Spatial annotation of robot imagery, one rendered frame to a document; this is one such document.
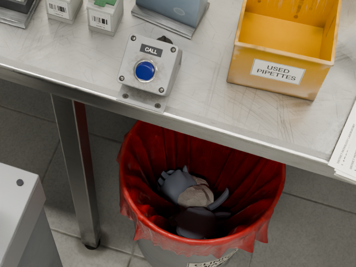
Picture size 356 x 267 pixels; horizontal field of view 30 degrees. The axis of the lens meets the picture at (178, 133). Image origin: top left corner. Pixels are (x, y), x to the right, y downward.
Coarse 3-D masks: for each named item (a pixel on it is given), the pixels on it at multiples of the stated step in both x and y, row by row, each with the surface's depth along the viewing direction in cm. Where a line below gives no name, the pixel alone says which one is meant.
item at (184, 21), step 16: (144, 0) 99; (160, 0) 97; (176, 0) 95; (192, 0) 94; (144, 16) 100; (160, 16) 100; (176, 16) 99; (192, 16) 97; (176, 32) 99; (192, 32) 99
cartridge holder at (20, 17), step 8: (0, 0) 97; (8, 0) 96; (24, 0) 96; (32, 0) 98; (0, 8) 98; (8, 8) 98; (16, 8) 97; (24, 8) 97; (32, 8) 99; (0, 16) 97; (8, 16) 97; (16, 16) 98; (24, 16) 98; (16, 24) 98; (24, 24) 97
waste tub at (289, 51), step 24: (264, 0) 98; (288, 0) 97; (312, 0) 96; (336, 0) 94; (240, 24) 89; (264, 24) 100; (288, 24) 101; (312, 24) 101; (336, 24) 90; (240, 48) 88; (264, 48) 87; (288, 48) 99; (312, 48) 99; (240, 72) 93; (264, 72) 92; (288, 72) 91; (312, 72) 89; (312, 96) 95
